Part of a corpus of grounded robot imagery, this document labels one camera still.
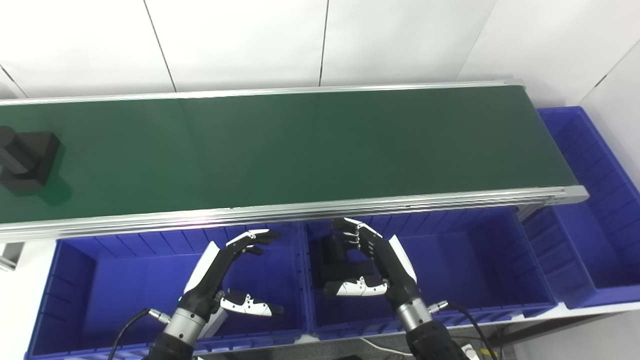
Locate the black T-shaped part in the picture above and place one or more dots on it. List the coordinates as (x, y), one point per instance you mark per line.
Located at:
(332, 270)

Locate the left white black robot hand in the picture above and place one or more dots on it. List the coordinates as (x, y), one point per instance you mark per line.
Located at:
(207, 280)

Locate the blue plastic bin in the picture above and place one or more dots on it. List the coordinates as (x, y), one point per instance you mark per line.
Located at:
(595, 240)
(465, 270)
(115, 290)

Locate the white power strip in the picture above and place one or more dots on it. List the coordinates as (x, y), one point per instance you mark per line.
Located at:
(475, 351)

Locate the aluminium conveyor leg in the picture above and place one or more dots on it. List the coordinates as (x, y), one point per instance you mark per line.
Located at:
(10, 256)

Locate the black cylinder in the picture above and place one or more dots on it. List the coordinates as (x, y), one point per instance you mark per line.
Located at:
(27, 160)

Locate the green conveyor belt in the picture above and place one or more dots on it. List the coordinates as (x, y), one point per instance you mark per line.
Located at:
(300, 150)
(250, 217)

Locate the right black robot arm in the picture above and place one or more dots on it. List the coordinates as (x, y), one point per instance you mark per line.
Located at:
(430, 340)

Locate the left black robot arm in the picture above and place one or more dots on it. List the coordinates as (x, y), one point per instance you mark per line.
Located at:
(175, 340)

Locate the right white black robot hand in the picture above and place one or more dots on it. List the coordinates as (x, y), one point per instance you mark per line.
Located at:
(395, 272)

